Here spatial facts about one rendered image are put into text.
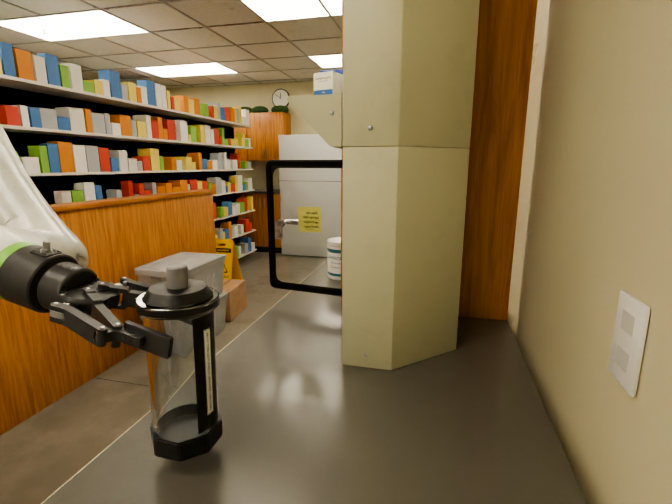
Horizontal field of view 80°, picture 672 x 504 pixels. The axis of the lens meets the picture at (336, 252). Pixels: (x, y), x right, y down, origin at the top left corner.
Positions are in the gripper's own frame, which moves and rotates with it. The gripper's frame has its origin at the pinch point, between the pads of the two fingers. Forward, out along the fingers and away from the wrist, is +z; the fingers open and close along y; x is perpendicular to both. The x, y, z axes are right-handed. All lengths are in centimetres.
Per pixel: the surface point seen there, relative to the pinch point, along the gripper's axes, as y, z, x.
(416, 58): 36, 19, -48
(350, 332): 33.6, 20.9, 8.6
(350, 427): 12.5, 27.1, 15.1
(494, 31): 71, 33, -65
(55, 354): 127, -152, 128
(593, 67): 35, 49, -52
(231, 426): 8.0, 7.9, 19.8
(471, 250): 70, 45, -9
